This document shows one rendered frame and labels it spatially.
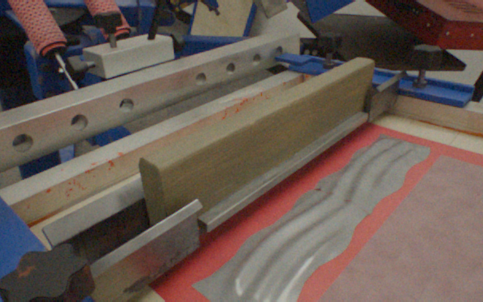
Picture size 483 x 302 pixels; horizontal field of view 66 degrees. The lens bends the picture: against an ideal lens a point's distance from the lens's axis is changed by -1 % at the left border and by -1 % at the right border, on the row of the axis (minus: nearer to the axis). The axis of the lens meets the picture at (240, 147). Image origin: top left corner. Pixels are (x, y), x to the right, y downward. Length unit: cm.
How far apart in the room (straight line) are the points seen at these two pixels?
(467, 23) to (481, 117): 69
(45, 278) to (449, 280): 30
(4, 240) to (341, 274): 28
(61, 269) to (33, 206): 22
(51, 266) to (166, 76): 38
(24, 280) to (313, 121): 32
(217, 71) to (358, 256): 39
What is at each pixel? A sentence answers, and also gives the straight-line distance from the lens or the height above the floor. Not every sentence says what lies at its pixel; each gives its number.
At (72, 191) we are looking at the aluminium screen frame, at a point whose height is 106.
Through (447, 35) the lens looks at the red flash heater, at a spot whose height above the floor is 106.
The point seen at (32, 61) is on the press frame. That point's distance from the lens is 77.
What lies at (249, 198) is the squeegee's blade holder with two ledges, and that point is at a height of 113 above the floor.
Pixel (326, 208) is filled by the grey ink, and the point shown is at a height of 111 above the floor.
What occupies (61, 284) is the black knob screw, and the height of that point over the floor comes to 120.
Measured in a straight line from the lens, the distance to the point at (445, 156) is 54.
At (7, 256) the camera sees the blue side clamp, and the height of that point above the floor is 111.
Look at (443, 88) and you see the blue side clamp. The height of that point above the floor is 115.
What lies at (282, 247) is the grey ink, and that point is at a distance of 35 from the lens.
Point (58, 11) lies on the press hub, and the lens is 103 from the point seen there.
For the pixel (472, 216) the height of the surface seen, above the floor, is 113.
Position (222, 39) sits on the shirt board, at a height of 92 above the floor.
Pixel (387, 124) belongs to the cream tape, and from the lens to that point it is 61.
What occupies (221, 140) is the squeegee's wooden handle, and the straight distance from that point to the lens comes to 32.
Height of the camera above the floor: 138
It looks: 39 degrees down
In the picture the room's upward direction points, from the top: 12 degrees clockwise
